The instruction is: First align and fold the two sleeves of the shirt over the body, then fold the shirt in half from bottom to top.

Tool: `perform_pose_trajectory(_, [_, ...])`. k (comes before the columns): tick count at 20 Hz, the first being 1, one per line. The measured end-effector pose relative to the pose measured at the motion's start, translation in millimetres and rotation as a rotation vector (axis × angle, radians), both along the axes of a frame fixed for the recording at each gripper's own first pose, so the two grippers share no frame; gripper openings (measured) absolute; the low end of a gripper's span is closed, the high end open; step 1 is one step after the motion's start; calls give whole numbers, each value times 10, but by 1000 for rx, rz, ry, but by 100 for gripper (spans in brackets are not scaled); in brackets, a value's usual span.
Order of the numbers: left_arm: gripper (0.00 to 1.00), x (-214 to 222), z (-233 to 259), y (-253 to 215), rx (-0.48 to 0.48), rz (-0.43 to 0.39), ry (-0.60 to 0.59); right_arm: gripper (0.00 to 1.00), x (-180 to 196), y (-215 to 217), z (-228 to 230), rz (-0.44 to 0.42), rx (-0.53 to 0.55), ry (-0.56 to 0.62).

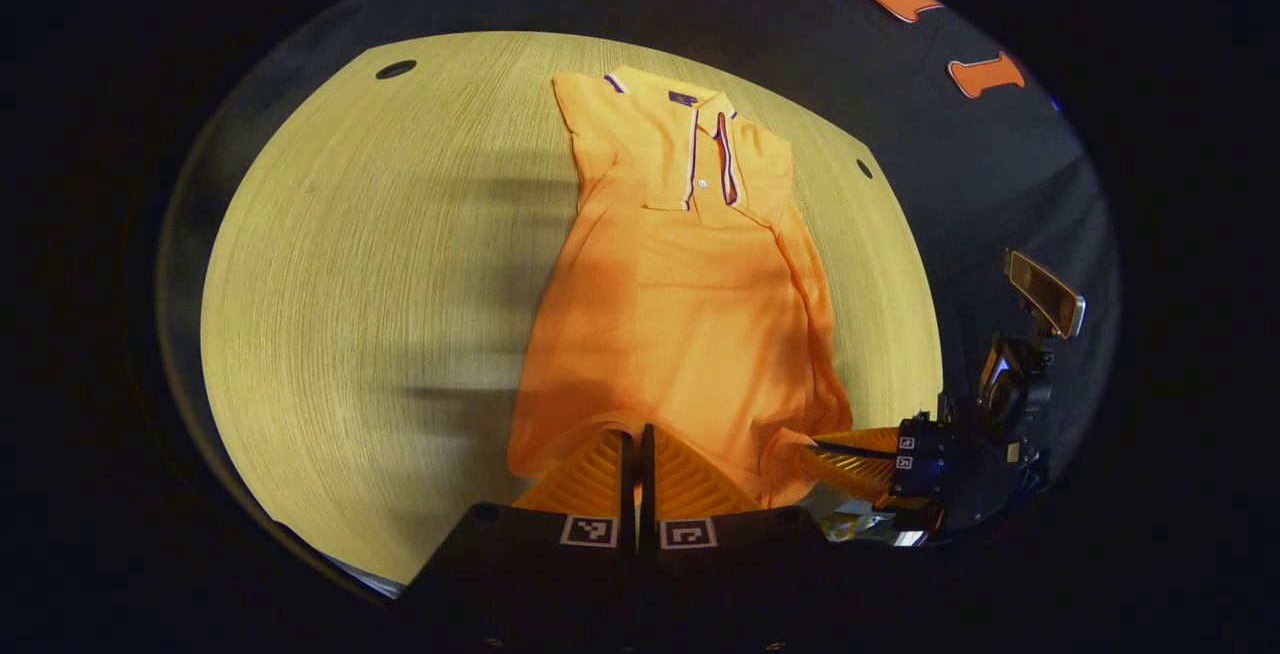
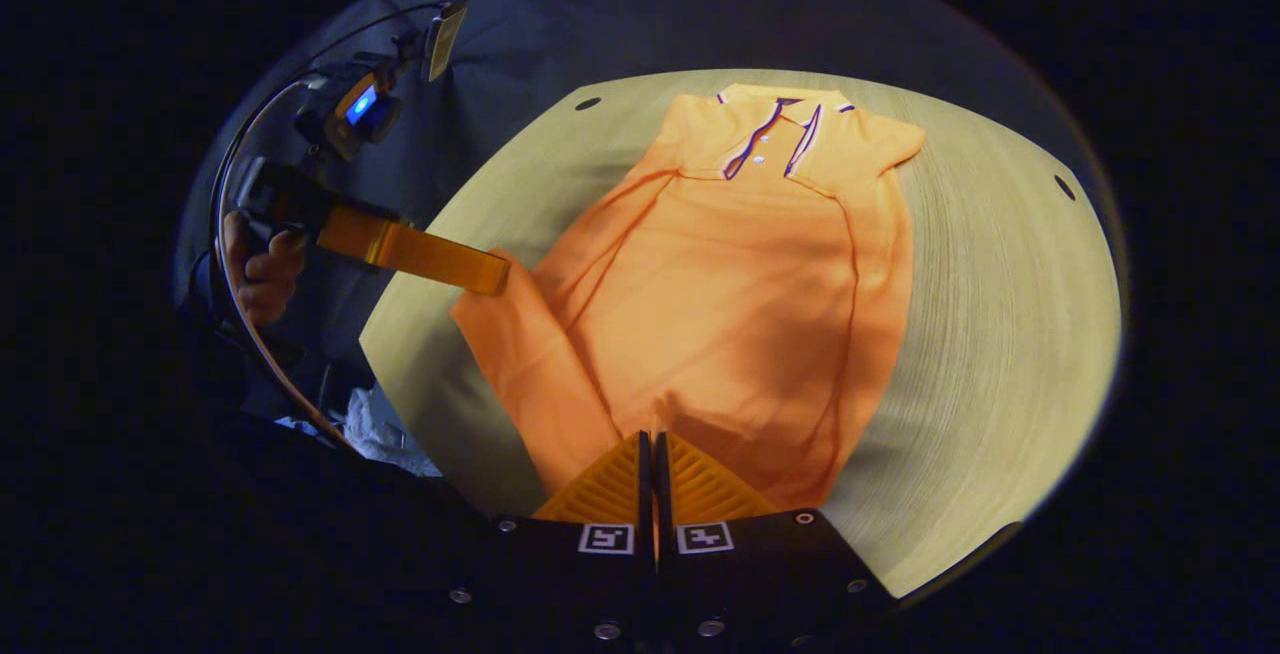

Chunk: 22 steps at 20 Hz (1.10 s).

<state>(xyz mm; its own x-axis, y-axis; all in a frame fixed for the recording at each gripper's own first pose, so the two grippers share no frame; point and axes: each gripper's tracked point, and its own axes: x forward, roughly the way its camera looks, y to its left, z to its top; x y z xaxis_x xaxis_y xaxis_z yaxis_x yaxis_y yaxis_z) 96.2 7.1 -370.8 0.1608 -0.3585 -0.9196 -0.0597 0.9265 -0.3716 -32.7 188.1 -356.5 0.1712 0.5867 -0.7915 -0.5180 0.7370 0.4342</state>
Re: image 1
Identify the orange T-shirt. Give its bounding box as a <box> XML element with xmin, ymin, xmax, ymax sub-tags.
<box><xmin>507</xmin><ymin>64</ymin><xmax>856</xmax><ymax>510</ymax></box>

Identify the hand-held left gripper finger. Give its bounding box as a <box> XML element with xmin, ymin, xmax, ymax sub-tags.
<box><xmin>640</xmin><ymin>422</ymin><xmax>863</xmax><ymax>651</ymax></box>
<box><xmin>400</xmin><ymin>426</ymin><xmax>638</xmax><ymax>651</ymax></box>

